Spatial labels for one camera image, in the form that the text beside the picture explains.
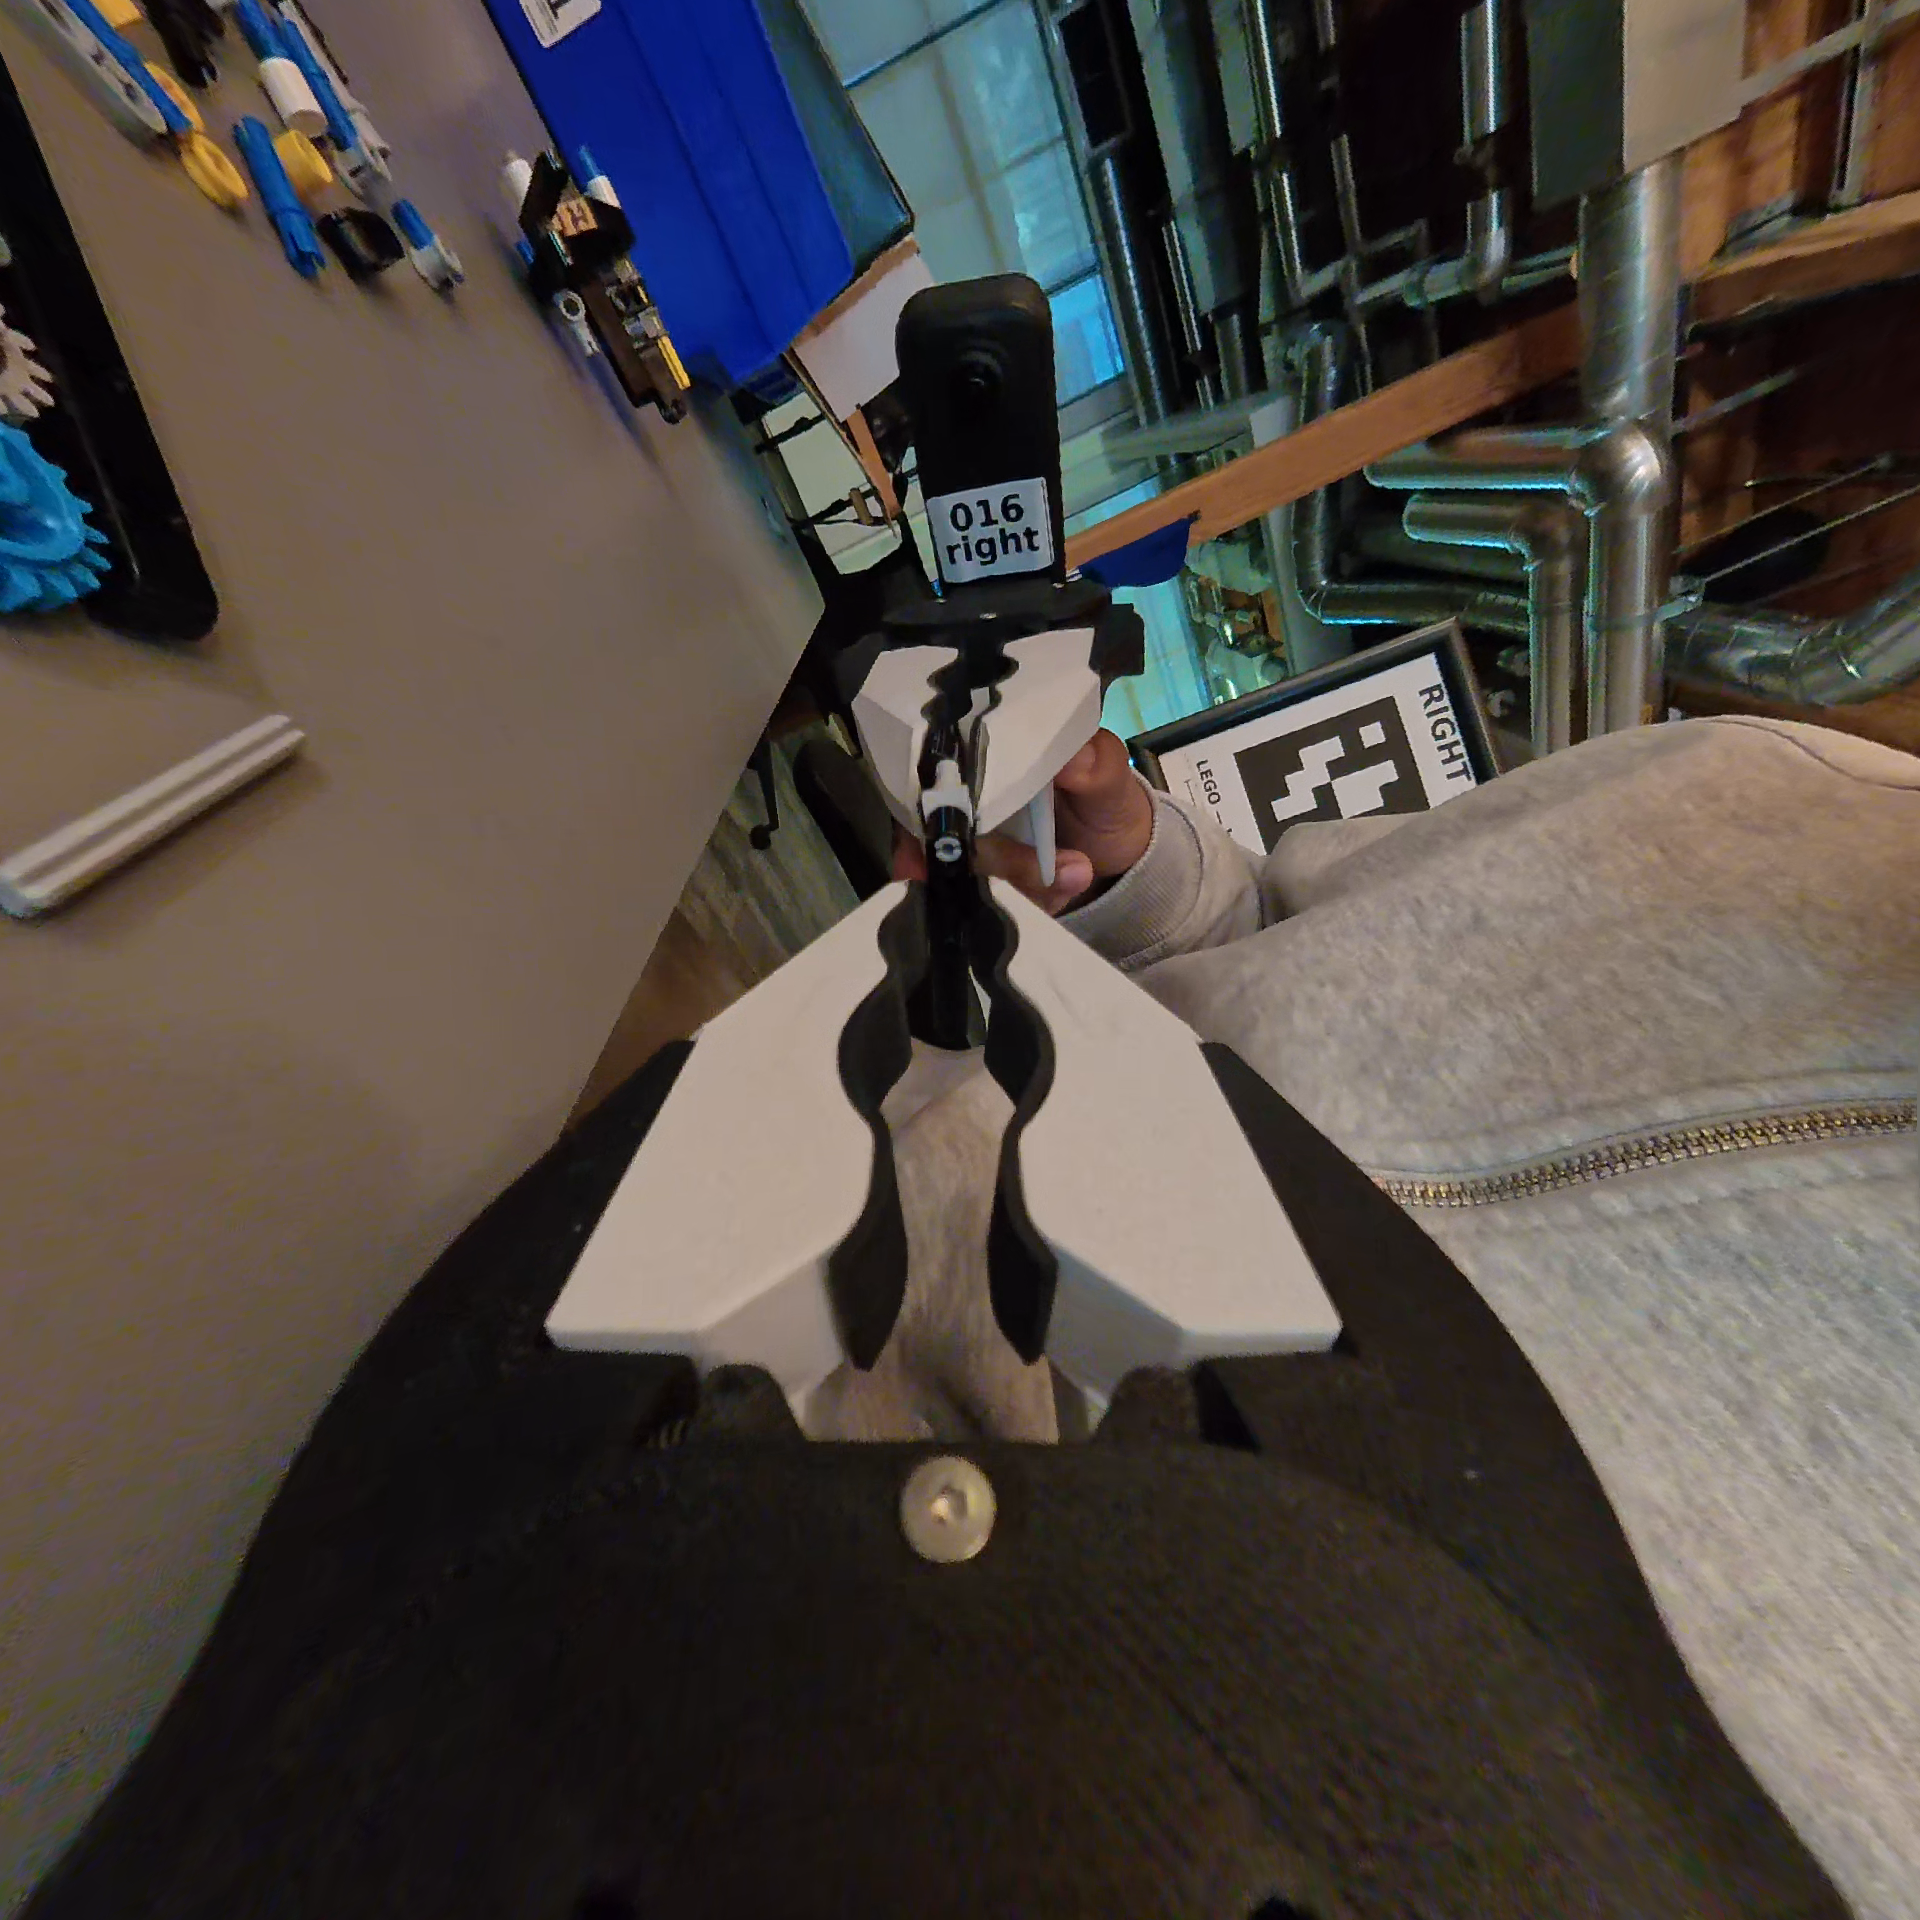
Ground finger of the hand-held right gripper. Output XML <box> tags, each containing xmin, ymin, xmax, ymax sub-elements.
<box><xmin>974</xmin><ymin>627</ymin><xmax>1108</xmax><ymax>825</ymax></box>
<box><xmin>850</xmin><ymin>645</ymin><xmax>957</xmax><ymax>835</ymax></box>

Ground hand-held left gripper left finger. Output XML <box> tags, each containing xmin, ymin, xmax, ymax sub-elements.
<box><xmin>543</xmin><ymin>882</ymin><xmax>924</xmax><ymax>1430</ymax></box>

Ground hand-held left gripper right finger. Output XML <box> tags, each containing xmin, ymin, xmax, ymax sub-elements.
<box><xmin>974</xmin><ymin>882</ymin><xmax>1345</xmax><ymax>1430</ymax></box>

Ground black lego axle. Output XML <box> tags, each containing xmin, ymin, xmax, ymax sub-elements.
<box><xmin>907</xmin><ymin>817</ymin><xmax>995</xmax><ymax>1056</ymax></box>

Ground person's right forearm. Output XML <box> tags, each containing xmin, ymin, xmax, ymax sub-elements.
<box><xmin>1067</xmin><ymin>780</ymin><xmax>1285</xmax><ymax>972</ymax></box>

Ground black lego assembly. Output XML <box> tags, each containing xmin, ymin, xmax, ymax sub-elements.
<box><xmin>502</xmin><ymin>145</ymin><xmax>697</xmax><ymax>424</ymax></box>

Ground grey ridged lego piece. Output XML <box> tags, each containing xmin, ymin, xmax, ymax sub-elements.
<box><xmin>0</xmin><ymin>715</ymin><xmax>306</xmax><ymax>921</ymax></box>

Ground blue grey lego connector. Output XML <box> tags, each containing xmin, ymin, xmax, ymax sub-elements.
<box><xmin>272</xmin><ymin>0</ymin><xmax>395</xmax><ymax>184</ymax></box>

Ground long blue lego pin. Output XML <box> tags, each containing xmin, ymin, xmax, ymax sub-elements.
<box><xmin>232</xmin><ymin>118</ymin><xmax>328</xmax><ymax>283</ymax></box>

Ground large blue lego gear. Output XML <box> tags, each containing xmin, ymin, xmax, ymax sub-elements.
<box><xmin>0</xmin><ymin>421</ymin><xmax>119</xmax><ymax>618</ymax></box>

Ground short grey lego beam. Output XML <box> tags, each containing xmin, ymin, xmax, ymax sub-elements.
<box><xmin>24</xmin><ymin>0</ymin><xmax>194</xmax><ymax>148</ymax></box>

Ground person's right hand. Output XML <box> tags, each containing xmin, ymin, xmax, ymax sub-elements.
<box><xmin>894</xmin><ymin>729</ymin><xmax>1166</xmax><ymax>919</ymax></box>

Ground black office chair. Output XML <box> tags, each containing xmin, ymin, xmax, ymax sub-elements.
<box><xmin>744</xmin><ymin>705</ymin><xmax>903</xmax><ymax>902</ymax></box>

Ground white board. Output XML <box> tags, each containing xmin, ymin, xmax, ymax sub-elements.
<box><xmin>787</xmin><ymin>231</ymin><xmax>920</xmax><ymax>441</ymax></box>

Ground blue cloth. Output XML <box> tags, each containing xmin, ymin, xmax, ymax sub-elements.
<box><xmin>1079</xmin><ymin>513</ymin><xmax>1206</xmax><ymax>591</ymax></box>

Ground framed marker poster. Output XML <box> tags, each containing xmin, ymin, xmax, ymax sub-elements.
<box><xmin>1128</xmin><ymin>618</ymin><xmax>1506</xmax><ymax>866</ymax></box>

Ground blue plastic bin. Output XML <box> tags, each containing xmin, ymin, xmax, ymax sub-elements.
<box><xmin>485</xmin><ymin>0</ymin><xmax>920</xmax><ymax>399</ymax></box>

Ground person's grey hoodie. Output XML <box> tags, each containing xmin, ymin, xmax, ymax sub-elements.
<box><xmin>811</xmin><ymin>717</ymin><xmax>1920</xmax><ymax>1920</ymax></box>

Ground wooden ceiling beam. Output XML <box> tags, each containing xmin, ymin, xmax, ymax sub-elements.
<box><xmin>1063</xmin><ymin>181</ymin><xmax>1920</xmax><ymax>576</ymax></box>

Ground grey metal box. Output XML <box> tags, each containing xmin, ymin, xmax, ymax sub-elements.
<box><xmin>1531</xmin><ymin>0</ymin><xmax>1788</xmax><ymax>213</ymax></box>

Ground black tray with gears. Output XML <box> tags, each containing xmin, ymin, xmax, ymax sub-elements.
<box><xmin>0</xmin><ymin>60</ymin><xmax>222</xmax><ymax>644</ymax></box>

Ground metal duct pipes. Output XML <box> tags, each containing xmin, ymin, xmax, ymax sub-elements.
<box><xmin>1290</xmin><ymin>149</ymin><xmax>1920</xmax><ymax>751</ymax></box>

